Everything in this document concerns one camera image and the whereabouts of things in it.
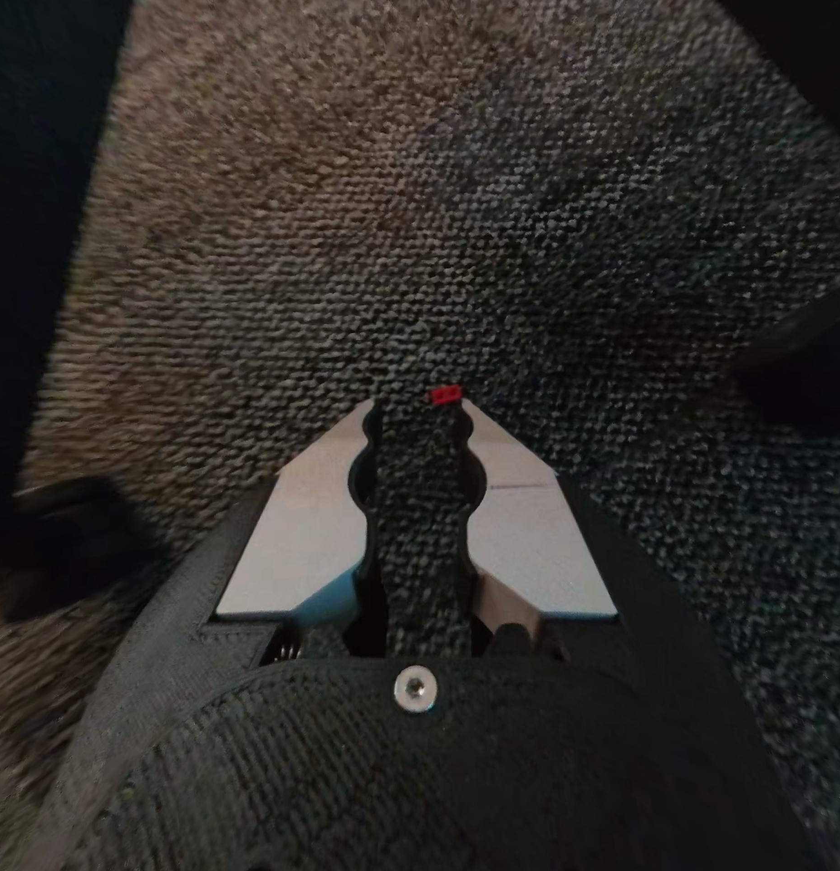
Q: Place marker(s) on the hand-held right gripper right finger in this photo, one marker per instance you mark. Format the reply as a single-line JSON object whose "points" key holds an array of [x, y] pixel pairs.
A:
{"points": [[542, 551]]}

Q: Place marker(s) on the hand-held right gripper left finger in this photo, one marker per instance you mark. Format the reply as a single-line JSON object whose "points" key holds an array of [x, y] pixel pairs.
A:
{"points": [[304, 544]]}

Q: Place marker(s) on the red lego brick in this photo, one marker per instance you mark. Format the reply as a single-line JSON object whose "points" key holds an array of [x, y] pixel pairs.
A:
{"points": [[445, 394]]}

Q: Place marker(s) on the dark furniture piece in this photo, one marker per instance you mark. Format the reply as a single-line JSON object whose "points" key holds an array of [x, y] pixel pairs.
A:
{"points": [[25, 204], [801, 34]]}

